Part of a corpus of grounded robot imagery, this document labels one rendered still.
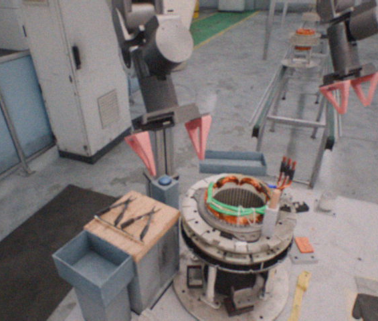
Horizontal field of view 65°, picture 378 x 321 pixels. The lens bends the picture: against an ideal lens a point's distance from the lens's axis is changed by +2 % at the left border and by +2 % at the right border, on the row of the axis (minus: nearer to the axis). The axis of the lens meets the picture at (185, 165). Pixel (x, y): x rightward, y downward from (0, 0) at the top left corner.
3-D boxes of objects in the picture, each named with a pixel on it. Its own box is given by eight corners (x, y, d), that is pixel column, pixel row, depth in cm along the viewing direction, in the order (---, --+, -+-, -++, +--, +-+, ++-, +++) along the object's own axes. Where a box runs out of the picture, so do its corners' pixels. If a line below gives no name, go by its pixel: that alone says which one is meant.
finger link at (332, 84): (368, 107, 70) (362, 67, 69) (350, 113, 67) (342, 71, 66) (342, 112, 76) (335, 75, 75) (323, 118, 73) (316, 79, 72)
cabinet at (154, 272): (144, 319, 89) (136, 262, 75) (100, 289, 97) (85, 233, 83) (180, 273, 103) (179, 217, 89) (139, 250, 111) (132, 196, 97)
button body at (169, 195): (179, 232, 119) (178, 181, 105) (167, 242, 115) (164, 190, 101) (166, 224, 123) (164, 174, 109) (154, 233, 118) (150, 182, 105)
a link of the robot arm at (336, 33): (335, 25, 74) (320, 27, 72) (362, 12, 68) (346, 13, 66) (340, 53, 75) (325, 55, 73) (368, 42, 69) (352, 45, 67)
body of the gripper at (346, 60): (374, 69, 72) (369, 38, 71) (348, 76, 67) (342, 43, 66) (348, 77, 77) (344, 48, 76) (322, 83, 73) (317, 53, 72)
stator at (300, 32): (298, 45, 339) (302, 27, 328) (316, 49, 325) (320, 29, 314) (287, 49, 327) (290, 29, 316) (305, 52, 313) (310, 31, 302)
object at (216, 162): (254, 206, 132) (263, 152, 116) (257, 224, 123) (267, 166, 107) (199, 203, 134) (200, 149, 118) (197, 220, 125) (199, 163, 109)
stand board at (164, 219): (136, 263, 75) (136, 256, 73) (84, 233, 83) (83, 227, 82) (180, 217, 89) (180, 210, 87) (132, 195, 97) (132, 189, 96)
